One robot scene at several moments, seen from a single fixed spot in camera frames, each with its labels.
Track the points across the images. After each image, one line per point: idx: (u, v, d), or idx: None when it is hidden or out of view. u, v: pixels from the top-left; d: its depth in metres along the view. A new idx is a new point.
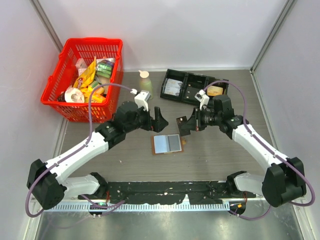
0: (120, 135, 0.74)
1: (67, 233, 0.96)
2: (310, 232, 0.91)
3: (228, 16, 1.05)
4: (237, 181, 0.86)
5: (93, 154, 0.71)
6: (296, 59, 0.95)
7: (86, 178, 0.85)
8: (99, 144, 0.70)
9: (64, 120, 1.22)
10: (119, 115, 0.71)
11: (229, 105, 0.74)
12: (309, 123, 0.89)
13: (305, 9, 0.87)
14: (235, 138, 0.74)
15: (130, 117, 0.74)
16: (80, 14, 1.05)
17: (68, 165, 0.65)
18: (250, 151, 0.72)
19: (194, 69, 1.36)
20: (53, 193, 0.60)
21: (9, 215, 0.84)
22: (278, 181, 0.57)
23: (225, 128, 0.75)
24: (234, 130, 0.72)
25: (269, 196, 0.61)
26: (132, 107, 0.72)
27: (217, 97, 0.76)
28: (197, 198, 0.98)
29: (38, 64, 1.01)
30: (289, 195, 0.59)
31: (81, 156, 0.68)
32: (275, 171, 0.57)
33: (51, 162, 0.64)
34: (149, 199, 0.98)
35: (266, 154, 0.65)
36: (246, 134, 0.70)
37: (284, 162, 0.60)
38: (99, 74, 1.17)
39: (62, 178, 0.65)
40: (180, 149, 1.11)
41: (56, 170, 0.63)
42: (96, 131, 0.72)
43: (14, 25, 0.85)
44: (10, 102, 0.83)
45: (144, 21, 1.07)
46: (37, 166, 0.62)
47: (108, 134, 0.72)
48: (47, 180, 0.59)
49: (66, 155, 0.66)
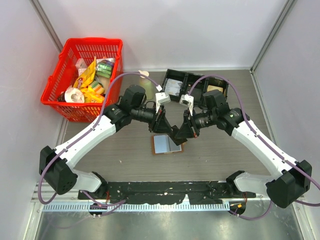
0: (126, 117, 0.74)
1: (67, 233, 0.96)
2: (310, 232, 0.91)
3: (228, 17, 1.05)
4: (237, 182, 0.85)
5: (101, 137, 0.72)
6: (296, 60, 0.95)
7: (91, 175, 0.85)
8: (107, 127, 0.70)
9: (64, 120, 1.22)
10: (126, 96, 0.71)
11: (222, 99, 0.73)
12: (309, 123, 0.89)
13: (305, 9, 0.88)
14: (235, 136, 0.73)
15: (137, 101, 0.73)
16: (80, 14, 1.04)
17: (77, 150, 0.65)
18: (254, 152, 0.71)
19: (194, 69, 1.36)
20: (65, 178, 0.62)
21: (9, 215, 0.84)
22: (288, 188, 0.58)
23: (224, 125, 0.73)
24: (235, 129, 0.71)
25: (276, 199, 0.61)
26: (140, 90, 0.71)
27: (208, 94, 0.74)
28: (197, 198, 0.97)
29: (38, 64, 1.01)
30: (295, 197, 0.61)
31: (89, 139, 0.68)
32: (286, 179, 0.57)
33: (60, 148, 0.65)
34: (149, 199, 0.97)
35: (274, 159, 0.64)
36: (250, 134, 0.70)
37: (295, 168, 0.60)
38: (99, 74, 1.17)
39: (73, 162, 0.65)
40: (180, 149, 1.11)
41: (66, 155, 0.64)
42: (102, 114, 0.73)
43: (13, 25, 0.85)
44: (10, 102, 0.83)
45: (144, 21, 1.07)
46: (46, 152, 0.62)
47: (114, 116, 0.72)
48: (58, 166, 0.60)
49: (74, 140, 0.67)
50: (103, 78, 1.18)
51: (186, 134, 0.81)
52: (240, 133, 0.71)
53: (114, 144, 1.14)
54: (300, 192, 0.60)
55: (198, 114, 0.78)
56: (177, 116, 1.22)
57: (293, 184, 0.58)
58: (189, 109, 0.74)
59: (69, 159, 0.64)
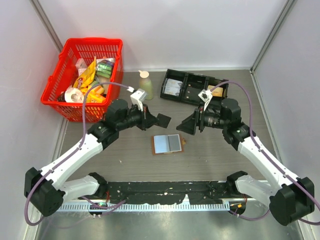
0: (113, 134, 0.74)
1: (67, 233, 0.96)
2: (310, 232, 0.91)
3: (228, 17, 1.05)
4: (238, 185, 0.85)
5: (88, 156, 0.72)
6: (296, 60, 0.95)
7: (85, 180, 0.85)
8: (93, 146, 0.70)
9: (64, 120, 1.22)
10: (109, 115, 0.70)
11: (238, 115, 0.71)
12: (308, 123, 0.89)
13: (305, 9, 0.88)
14: (241, 151, 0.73)
15: (121, 116, 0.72)
16: (80, 14, 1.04)
17: (63, 170, 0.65)
18: (256, 166, 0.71)
19: (194, 69, 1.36)
20: (51, 199, 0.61)
21: (9, 215, 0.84)
22: (288, 203, 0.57)
23: (231, 139, 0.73)
24: (241, 143, 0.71)
25: (277, 214, 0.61)
26: (122, 106, 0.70)
27: (226, 105, 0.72)
28: (197, 198, 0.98)
29: (38, 64, 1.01)
30: (298, 215, 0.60)
31: (75, 159, 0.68)
32: (285, 193, 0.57)
33: (46, 169, 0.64)
34: (149, 199, 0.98)
35: (274, 174, 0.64)
36: (254, 149, 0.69)
37: (295, 184, 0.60)
38: (99, 73, 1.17)
39: (59, 183, 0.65)
40: (180, 149, 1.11)
41: (52, 176, 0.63)
42: (89, 132, 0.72)
43: (14, 25, 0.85)
44: (10, 102, 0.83)
45: (144, 22, 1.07)
46: (32, 174, 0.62)
47: (101, 134, 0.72)
48: (44, 188, 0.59)
49: (60, 161, 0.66)
50: (103, 77, 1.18)
51: (186, 129, 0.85)
52: (246, 148, 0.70)
53: (114, 145, 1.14)
54: (302, 209, 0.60)
55: (210, 113, 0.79)
56: (177, 116, 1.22)
57: (292, 199, 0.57)
58: (205, 105, 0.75)
59: (55, 180, 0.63)
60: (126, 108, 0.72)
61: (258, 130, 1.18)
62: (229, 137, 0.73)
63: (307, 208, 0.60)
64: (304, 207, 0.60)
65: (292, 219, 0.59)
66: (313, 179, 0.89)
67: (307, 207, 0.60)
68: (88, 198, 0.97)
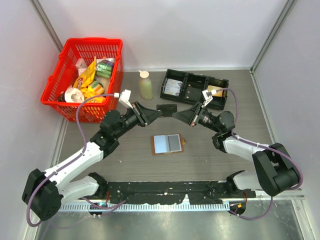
0: (113, 144, 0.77)
1: (67, 233, 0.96)
2: (310, 232, 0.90)
3: (228, 17, 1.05)
4: (236, 180, 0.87)
5: (90, 162, 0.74)
6: (296, 60, 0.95)
7: (84, 181, 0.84)
8: (96, 153, 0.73)
9: (64, 120, 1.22)
10: (104, 129, 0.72)
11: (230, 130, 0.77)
12: (308, 123, 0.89)
13: (306, 9, 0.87)
14: (229, 150, 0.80)
15: (117, 126, 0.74)
16: (80, 15, 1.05)
17: (66, 173, 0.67)
18: (242, 155, 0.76)
19: (193, 69, 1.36)
20: (51, 202, 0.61)
21: (9, 215, 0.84)
22: (264, 164, 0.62)
23: (218, 144, 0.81)
24: (225, 143, 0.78)
25: (266, 186, 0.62)
26: (114, 118, 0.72)
27: (223, 119, 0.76)
28: (197, 198, 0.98)
29: (39, 64, 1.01)
30: (284, 180, 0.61)
31: (78, 164, 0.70)
32: (259, 155, 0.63)
33: (50, 170, 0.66)
34: (149, 200, 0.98)
35: (250, 147, 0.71)
36: (234, 140, 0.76)
37: (267, 148, 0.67)
38: (99, 74, 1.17)
39: (61, 185, 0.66)
40: (180, 149, 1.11)
41: (56, 178, 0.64)
42: (90, 141, 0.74)
43: (14, 25, 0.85)
44: (10, 102, 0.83)
45: (144, 22, 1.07)
46: (35, 176, 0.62)
47: (102, 144, 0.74)
48: (47, 189, 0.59)
49: (64, 164, 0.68)
50: (103, 78, 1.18)
51: (184, 119, 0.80)
52: (228, 142, 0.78)
53: None
54: (286, 173, 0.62)
55: (206, 112, 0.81)
56: None
57: (268, 161, 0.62)
58: (206, 102, 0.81)
59: (58, 182, 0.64)
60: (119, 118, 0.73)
61: (258, 130, 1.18)
62: (216, 142, 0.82)
63: (290, 173, 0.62)
64: (287, 171, 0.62)
65: (280, 184, 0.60)
66: (313, 179, 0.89)
67: (290, 171, 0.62)
68: (87, 198, 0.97)
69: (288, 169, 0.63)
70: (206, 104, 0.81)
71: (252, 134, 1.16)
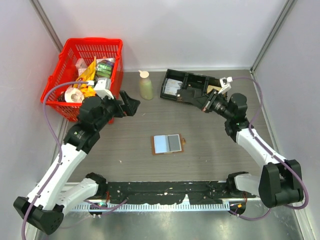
0: (92, 135, 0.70)
1: (67, 234, 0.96)
2: (310, 232, 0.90)
3: (228, 17, 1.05)
4: (237, 181, 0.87)
5: (72, 167, 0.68)
6: (296, 60, 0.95)
7: (83, 185, 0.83)
8: (74, 156, 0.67)
9: (64, 120, 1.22)
10: (83, 117, 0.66)
11: (243, 112, 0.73)
12: (308, 123, 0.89)
13: (306, 8, 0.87)
14: (239, 142, 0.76)
15: (96, 115, 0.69)
16: (80, 15, 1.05)
17: (50, 191, 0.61)
18: (251, 153, 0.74)
19: (193, 69, 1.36)
20: (48, 221, 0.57)
21: (9, 215, 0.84)
22: (272, 179, 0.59)
23: (229, 131, 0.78)
24: (238, 134, 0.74)
25: (265, 197, 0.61)
26: (94, 103, 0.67)
27: (235, 100, 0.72)
28: (197, 198, 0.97)
29: (38, 64, 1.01)
30: (285, 197, 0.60)
31: (60, 175, 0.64)
32: (270, 169, 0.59)
33: (32, 195, 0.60)
34: (149, 199, 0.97)
35: (264, 155, 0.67)
36: (249, 137, 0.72)
37: (281, 162, 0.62)
38: (99, 74, 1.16)
39: (52, 203, 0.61)
40: (180, 149, 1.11)
41: (41, 201, 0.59)
42: (66, 142, 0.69)
43: (14, 25, 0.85)
44: (10, 102, 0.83)
45: (144, 22, 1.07)
46: (19, 204, 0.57)
47: (80, 139, 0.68)
48: (37, 213, 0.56)
49: (44, 183, 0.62)
50: None
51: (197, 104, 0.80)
52: (243, 136, 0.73)
53: (115, 144, 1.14)
54: (288, 192, 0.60)
55: (220, 99, 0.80)
56: (177, 116, 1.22)
57: (277, 177, 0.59)
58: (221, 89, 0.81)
59: (45, 204, 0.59)
60: (100, 105, 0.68)
61: (258, 130, 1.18)
62: (229, 128, 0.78)
63: (293, 192, 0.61)
64: (290, 190, 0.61)
65: (279, 201, 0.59)
66: (313, 179, 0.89)
67: (295, 192, 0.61)
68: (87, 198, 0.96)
69: (294, 189, 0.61)
70: (220, 91, 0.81)
71: None
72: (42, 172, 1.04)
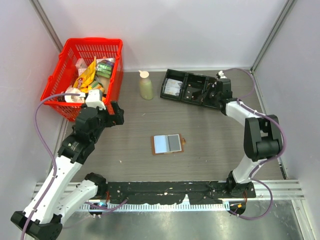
0: (87, 146, 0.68)
1: (67, 234, 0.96)
2: (310, 232, 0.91)
3: (228, 16, 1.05)
4: (235, 174, 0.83)
5: (68, 179, 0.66)
6: (296, 60, 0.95)
7: (81, 188, 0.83)
8: (69, 169, 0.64)
9: (64, 120, 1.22)
10: (79, 128, 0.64)
11: (229, 88, 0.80)
12: (308, 123, 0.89)
13: (306, 8, 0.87)
14: (228, 112, 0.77)
15: (92, 125, 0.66)
16: (80, 14, 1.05)
17: (46, 205, 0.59)
18: (239, 120, 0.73)
19: (194, 69, 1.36)
20: (46, 233, 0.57)
21: (9, 215, 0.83)
22: (252, 127, 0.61)
23: (220, 107, 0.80)
24: (227, 104, 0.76)
25: (248, 150, 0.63)
26: (90, 114, 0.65)
27: (220, 79, 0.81)
28: (197, 198, 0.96)
29: (38, 64, 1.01)
30: (264, 147, 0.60)
31: (56, 187, 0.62)
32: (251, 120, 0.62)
33: (29, 209, 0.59)
34: (149, 200, 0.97)
35: (248, 114, 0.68)
36: (234, 104, 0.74)
37: (263, 115, 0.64)
38: (99, 74, 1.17)
39: (49, 216, 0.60)
40: (180, 149, 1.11)
41: (38, 215, 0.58)
42: (59, 155, 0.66)
43: (14, 25, 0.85)
44: (10, 102, 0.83)
45: (144, 21, 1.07)
46: (16, 219, 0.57)
47: (74, 151, 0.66)
48: (34, 228, 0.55)
49: (40, 196, 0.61)
50: (103, 78, 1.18)
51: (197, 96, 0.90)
52: (230, 105, 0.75)
53: (115, 144, 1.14)
54: (269, 143, 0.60)
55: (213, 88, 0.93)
56: (177, 116, 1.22)
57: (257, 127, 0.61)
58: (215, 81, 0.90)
59: (42, 218, 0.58)
60: (97, 116, 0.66)
61: None
62: (220, 105, 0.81)
63: (274, 143, 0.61)
64: (270, 141, 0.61)
65: (258, 150, 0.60)
66: (313, 179, 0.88)
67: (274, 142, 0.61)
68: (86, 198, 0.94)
69: (274, 139, 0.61)
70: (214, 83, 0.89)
71: None
72: (42, 171, 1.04)
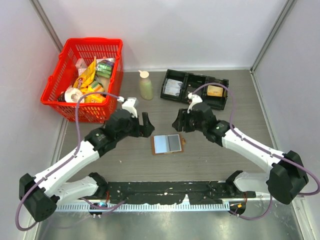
0: (111, 142, 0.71)
1: (67, 233, 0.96)
2: (310, 232, 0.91)
3: (227, 17, 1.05)
4: (237, 183, 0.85)
5: (84, 164, 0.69)
6: (296, 60, 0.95)
7: (83, 182, 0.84)
8: (89, 153, 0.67)
9: (64, 120, 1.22)
10: (110, 123, 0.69)
11: (211, 114, 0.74)
12: (308, 122, 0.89)
13: (305, 8, 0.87)
14: (226, 145, 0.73)
15: (122, 125, 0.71)
16: (80, 15, 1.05)
17: (56, 178, 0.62)
18: (246, 155, 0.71)
19: (194, 69, 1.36)
20: (43, 206, 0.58)
21: (9, 215, 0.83)
22: (284, 180, 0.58)
23: (213, 138, 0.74)
24: (223, 138, 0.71)
25: (279, 196, 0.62)
26: (125, 114, 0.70)
27: (197, 107, 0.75)
28: (197, 198, 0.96)
29: (38, 64, 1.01)
30: (296, 189, 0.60)
31: (70, 167, 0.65)
32: (278, 172, 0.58)
33: (40, 176, 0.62)
34: (149, 200, 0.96)
35: (263, 156, 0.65)
36: (237, 139, 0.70)
37: (283, 159, 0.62)
38: (99, 74, 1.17)
39: (53, 190, 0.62)
40: (180, 149, 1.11)
41: (45, 184, 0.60)
42: (85, 139, 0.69)
43: (14, 25, 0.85)
44: (10, 103, 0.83)
45: (144, 22, 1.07)
46: (25, 180, 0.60)
47: (98, 142, 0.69)
48: (37, 195, 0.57)
49: (54, 168, 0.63)
50: (103, 78, 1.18)
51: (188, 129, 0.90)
52: (232, 142, 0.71)
53: None
54: (298, 182, 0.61)
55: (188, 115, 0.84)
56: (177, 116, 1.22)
57: (286, 175, 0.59)
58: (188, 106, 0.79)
59: (48, 188, 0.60)
60: (129, 118, 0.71)
61: (259, 130, 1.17)
62: (211, 136, 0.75)
63: (301, 180, 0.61)
64: (299, 181, 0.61)
65: (293, 195, 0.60)
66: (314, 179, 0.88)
67: (301, 179, 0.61)
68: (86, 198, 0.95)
69: (301, 177, 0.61)
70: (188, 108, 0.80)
71: (252, 134, 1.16)
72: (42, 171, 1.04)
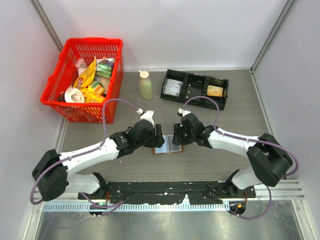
0: (131, 148, 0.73)
1: (67, 234, 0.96)
2: (311, 232, 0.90)
3: (227, 17, 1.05)
4: (235, 182, 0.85)
5: (102, 159, 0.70)
6: (296, 60, 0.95)
7: (88, 178, 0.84)
8: (111, 151, 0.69)
9: (64, 120, 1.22)
10: (135, 130, 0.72)
11: (197, 121, 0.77)
12: (309, 122, 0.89)
13: (305, 8, 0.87)
14: (214, 145, 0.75)
15: (144, 135, 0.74)
16: (80, 15, 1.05)
17: (79, 162, 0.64)
18: (231, 149, 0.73)
19: (194, 69, 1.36)
20: (56, 186, 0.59)
21: (9, 215, 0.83)
22: (261, 159, 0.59)
23: (202, 142, 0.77)
24: (209, 139, 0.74)
25: (264, 178, 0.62)
26: (149, 125, 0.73)
27: (184, 117, 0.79)
28: (198, 198, 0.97)
29: (38, 64, 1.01)
30: (278, 168, 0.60)
31: (93, 156, 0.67)
32: (254, 152, 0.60)
33: (65, 154, 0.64)
34: (149, 199, 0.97)
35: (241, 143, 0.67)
36: (219, 136, 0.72)
37: (259, 141, 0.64)
38: (99, 74, 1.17)
39: (71, 172, 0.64)
40: (180, 149, 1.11)
41: (68, 164, 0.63)
42: (110, 138, 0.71)
43: (13, 25, 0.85)
44: (10, 102, 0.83)
45: (144, 22, 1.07)
46: (50, 155, 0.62)
47: (121, 144, 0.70)
48: (57, 172, 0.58)
49: (80, 152, 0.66)
50: (103, 78, 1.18)
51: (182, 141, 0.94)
52: (215, 139, 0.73)
53: None
54: (279, 162, 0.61)
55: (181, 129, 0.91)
56: (177, 116, 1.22)
57: (263, 154, 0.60)
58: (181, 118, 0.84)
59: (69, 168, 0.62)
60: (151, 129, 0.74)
61: (259, 130, 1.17)
62: (200, 140, 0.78)
63: (282, 160, 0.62)
64: (280, 160, 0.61)
65: (277, 175, 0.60)
66: (314, 179, 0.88)
67: (282, 158, 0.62)
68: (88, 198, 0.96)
69: (281, 157, 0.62)
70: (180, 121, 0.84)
71: (252, 134, 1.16)
72: None
